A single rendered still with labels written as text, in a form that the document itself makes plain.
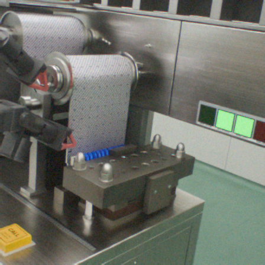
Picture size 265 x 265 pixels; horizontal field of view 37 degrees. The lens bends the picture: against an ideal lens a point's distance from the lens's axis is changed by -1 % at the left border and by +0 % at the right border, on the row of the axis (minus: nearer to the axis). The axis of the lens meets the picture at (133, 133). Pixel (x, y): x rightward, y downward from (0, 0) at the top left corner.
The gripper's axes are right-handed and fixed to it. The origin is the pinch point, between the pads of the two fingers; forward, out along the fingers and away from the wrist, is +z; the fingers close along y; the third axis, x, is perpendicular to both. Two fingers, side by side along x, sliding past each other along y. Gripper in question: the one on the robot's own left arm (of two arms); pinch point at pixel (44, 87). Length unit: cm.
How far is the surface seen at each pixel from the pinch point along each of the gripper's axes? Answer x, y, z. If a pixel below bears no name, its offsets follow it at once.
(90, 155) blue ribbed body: -6.9, 11.6, 19.4
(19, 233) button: -33.7, 19.8, 4.7
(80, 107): 1.8, 7.5, 8.5
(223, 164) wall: 89, -57, 284
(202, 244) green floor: 5, -5, 195
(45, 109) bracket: -4.0, 0.0, 5.5
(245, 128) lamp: 22, 45, 26
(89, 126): -0.3, 8.2, 15.6
